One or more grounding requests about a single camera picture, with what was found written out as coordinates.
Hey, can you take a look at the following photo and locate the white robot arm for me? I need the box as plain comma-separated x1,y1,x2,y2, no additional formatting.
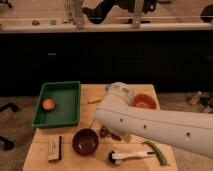
95,82,213,158

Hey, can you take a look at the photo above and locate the yellow banana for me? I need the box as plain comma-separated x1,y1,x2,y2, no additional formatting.
88,97,102,104

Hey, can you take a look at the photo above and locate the orange plastic bowl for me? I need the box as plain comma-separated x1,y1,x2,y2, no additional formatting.
132,93,157,109

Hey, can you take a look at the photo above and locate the bunch of dark grapes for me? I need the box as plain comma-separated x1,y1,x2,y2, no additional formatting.
99,126,121,141

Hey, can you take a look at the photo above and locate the green plastic tray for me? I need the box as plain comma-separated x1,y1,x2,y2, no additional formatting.
32,81,81,128

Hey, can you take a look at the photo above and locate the dark purple bowl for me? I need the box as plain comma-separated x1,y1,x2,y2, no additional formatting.
72,128,99,156

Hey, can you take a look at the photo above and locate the orange fruit in tray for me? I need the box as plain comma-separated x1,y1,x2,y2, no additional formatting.
42,98,56,111

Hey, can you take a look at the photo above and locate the wooden table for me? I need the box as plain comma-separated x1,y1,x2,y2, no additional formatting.
23,84,178,171

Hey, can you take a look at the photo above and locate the green pea pod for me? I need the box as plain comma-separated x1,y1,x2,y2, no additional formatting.
143,141,168,166

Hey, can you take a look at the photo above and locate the black office chair base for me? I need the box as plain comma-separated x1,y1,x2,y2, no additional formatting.
0,102,20,151

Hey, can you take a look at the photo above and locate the white handled dish brush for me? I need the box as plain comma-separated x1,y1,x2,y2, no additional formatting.
108,151,156,164

